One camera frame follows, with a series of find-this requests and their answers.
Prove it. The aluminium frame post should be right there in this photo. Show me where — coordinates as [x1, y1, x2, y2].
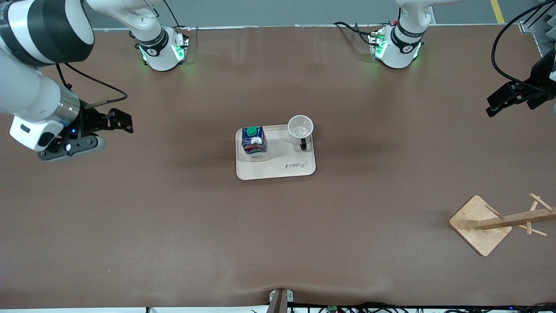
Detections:
[519, 0, 556, 34]

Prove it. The white smiley cup black handle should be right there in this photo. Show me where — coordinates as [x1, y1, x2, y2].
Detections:
[288, 115, 314, 152]

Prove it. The wooden mug rack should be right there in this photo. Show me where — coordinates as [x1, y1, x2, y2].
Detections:
[448, 193, 556, 257]

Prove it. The black base cable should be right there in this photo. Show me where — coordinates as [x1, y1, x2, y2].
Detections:
[163, 0, 183, 29]
[334, 21, 378, 46]

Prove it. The grey camera pole mount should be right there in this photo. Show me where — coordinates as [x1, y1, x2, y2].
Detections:
[269, 288, 295, 313]

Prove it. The blue milk carton green cap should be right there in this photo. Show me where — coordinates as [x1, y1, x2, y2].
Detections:
[242, 126, 268, 162]

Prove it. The cream rectangular tray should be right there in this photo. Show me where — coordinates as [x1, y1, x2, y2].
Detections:
[235, 125, 317, 181]

